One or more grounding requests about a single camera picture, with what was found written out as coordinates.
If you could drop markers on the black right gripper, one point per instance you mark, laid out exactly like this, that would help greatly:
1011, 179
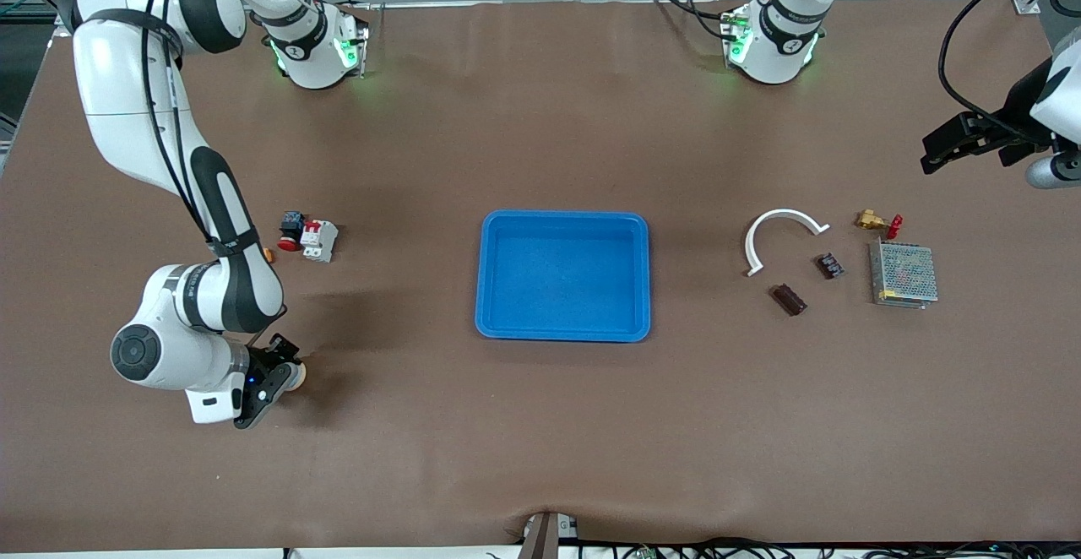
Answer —
268, 359

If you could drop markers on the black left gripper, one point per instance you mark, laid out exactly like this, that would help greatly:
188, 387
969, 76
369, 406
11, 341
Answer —
1017, 115

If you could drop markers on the light blue desk bell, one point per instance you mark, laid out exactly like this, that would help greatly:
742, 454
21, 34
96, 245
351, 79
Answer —
297, 377

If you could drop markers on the dark brown cylindrical capacitor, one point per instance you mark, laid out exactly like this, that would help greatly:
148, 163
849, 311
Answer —
790, 300

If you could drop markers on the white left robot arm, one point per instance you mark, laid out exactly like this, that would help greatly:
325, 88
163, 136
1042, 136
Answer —
773, 44

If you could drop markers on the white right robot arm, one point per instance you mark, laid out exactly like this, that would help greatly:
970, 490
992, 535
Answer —
118, 103

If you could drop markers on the small dark capacitor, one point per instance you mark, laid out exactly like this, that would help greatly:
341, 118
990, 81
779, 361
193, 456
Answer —
829, 266

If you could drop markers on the white red circuit breaker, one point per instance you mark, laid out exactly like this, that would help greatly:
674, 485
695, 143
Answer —
319, 241

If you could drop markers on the red push button black body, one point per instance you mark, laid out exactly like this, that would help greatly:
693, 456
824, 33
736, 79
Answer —
291, 225

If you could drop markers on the metal mesh power supply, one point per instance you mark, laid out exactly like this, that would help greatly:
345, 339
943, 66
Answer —
904, 272

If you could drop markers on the white curved plastic arc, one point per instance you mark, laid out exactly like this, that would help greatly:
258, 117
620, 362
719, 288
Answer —
787, 213

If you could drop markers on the blue plastic tray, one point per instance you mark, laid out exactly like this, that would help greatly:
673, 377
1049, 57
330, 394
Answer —
557, 272

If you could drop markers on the metal table edge clamp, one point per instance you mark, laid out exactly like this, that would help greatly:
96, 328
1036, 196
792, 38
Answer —
540, 538

